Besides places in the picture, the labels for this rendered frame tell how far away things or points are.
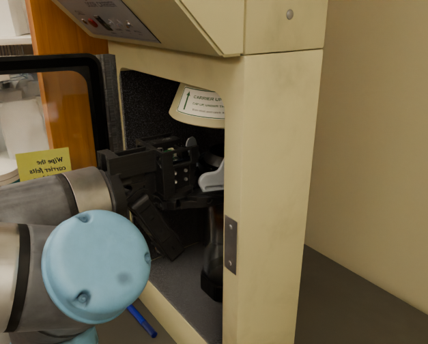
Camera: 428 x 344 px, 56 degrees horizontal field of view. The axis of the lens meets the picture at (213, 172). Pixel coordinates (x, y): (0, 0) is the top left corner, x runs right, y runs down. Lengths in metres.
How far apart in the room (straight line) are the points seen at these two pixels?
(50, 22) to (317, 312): 0.66
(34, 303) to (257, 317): 0.32
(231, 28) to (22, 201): 0.26
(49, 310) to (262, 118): 0.26
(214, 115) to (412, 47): 0.40
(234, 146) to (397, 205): 0.48
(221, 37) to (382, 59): 0.48
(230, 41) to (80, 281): 0.23
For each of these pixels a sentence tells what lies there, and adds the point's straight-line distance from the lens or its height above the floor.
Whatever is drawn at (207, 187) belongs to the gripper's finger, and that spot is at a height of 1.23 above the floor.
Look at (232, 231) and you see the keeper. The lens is 0.45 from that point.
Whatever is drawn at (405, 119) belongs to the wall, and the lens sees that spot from 0.79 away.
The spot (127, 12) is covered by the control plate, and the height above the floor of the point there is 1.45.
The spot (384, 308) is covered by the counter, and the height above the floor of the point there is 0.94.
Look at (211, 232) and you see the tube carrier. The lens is 0.61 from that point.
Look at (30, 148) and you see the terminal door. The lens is 0.66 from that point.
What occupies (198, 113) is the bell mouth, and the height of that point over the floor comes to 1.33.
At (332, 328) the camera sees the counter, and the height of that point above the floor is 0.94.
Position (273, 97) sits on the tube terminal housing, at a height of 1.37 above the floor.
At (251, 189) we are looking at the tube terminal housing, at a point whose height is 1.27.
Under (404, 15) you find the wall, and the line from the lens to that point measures 0.78.
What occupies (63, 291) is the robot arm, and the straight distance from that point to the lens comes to 0.28.
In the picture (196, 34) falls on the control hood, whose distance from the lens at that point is 0.36.
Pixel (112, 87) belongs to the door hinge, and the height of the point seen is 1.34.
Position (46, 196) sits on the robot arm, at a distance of 0.45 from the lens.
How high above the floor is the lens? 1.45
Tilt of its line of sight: 22 degrees down
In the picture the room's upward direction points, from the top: straight up
